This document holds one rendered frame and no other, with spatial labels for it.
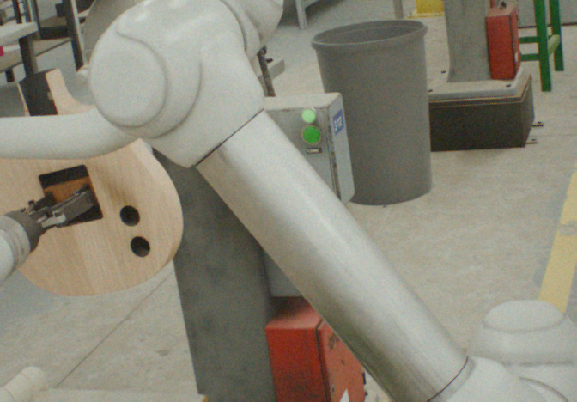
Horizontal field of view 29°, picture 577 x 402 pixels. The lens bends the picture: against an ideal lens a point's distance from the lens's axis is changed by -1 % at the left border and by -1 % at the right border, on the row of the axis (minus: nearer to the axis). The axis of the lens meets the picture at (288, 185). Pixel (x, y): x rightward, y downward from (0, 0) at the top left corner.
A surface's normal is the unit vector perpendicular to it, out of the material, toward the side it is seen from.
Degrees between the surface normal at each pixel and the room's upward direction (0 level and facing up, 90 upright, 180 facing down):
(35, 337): 0
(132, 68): 86
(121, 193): 88
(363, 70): 93
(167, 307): 0
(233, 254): 90
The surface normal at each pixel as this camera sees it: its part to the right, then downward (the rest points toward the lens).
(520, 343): -0.25, -0.45
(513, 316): -0.06, -0.99
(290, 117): -0.31, 0.33
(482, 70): -0.33, 0.03
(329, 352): 0.94, -0.04
